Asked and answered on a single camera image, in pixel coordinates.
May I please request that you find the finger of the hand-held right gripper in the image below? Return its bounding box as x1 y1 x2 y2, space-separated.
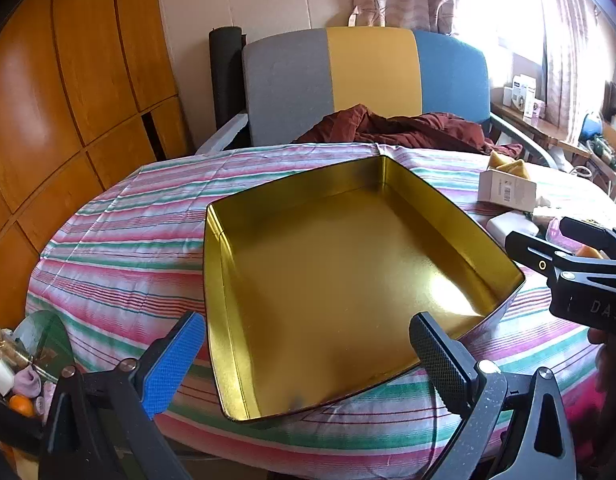
559 216 616 261
504 231 616 288

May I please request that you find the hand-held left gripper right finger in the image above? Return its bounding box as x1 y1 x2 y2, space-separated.
409 312 581 480

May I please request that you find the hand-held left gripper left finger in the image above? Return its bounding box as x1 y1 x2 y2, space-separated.
38 311 207 480

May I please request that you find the white charger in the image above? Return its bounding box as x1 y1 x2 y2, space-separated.
488 216 539 239

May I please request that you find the clear plastic packet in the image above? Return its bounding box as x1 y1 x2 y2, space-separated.
547 217 575 252

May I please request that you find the small white box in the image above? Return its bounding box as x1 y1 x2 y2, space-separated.
477 170 537 211

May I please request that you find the yellow sponge wedge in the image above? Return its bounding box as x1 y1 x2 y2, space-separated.
489 152 532 179

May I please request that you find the gold square tin box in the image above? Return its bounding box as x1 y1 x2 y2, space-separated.
203 155 527 426

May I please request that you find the cluttered wooden desk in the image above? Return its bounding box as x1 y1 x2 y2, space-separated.
587 127 616 198

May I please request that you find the red garment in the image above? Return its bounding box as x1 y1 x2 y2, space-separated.
573 350 616 467

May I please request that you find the wooden side table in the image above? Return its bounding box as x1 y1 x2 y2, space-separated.
490 102 594 157

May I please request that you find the striped tablecloth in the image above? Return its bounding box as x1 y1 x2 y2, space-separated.
25 142 616 480

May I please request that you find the pink cloth roll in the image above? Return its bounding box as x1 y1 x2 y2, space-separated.
13 365 42 397

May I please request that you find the orange fruit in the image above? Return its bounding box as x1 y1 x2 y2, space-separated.
9 395 37 417

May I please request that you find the maroon cloth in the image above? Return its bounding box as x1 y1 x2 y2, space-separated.
293 104 524 157

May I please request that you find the white carton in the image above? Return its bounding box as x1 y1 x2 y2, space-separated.
510 74 539 112

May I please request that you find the grey yellow blue armchair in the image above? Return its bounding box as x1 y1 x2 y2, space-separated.
195 27 559 168

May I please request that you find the black rolled mat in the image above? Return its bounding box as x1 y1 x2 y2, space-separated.
209 27 249 133

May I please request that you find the wooden wardrobe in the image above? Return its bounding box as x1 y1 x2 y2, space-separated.
0 0 195 323

